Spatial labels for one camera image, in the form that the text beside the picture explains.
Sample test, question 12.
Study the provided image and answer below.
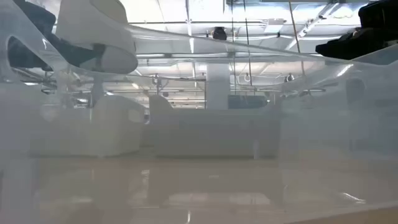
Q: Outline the white shade table lamp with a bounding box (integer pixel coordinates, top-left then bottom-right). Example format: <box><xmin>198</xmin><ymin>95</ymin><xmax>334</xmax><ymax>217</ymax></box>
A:
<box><xmin>55</xmin><ymin>0</ymin><xmax>139</xmax><ymax>108</ymax></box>

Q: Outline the white plastic basket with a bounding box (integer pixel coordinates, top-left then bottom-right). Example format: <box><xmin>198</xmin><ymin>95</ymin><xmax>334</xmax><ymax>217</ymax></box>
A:
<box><xmin>29</xmin><ymin>95</ymin><xmax>146</xmax><ymax>157</ymax></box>

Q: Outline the black hanging cable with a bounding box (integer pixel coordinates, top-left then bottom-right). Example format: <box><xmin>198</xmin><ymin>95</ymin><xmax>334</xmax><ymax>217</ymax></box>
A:
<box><xmin>242</xmin><ymin>0</ymin><xmax>253</xmax><ymax>94</ymax></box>

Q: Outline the clear plastic basket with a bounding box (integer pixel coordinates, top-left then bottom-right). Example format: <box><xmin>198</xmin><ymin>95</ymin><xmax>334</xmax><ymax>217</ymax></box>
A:
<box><xmin>0</xmin><ymin>0</ymin><xmax>398</xmax><ymax>224</ymax></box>
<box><xmin>279</xmin><ymin>76</ymin><xmax>398</xmax><ymax>156</ymax></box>

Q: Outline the black ceiling cable reel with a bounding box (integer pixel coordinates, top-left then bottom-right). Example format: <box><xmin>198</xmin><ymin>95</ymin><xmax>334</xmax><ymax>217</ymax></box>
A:
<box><xmin>212</xmin><ymin>27</ymin><xmax>228</xmax><ymax>41</ymax></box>

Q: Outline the grey plastic basket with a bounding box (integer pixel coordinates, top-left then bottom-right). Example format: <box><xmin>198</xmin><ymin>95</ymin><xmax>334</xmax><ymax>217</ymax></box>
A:
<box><xmin>148</xmin><ymin>94</ymin><xmax>280</xmax><ymax>159</ymax></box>

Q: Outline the yellow hanging cable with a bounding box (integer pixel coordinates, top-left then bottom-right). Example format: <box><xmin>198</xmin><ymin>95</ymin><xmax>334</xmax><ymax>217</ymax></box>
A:
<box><xmin>288</xmin><ymin>0</ymin><xmax>307</xmax><ymax>77</ymax></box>

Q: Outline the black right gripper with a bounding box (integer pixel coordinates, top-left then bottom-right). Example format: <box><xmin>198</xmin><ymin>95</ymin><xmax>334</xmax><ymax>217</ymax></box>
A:
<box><xmin>315</xmin><ymin>29</ymin><xmax>391</xmax><ymax>60</ymax></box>

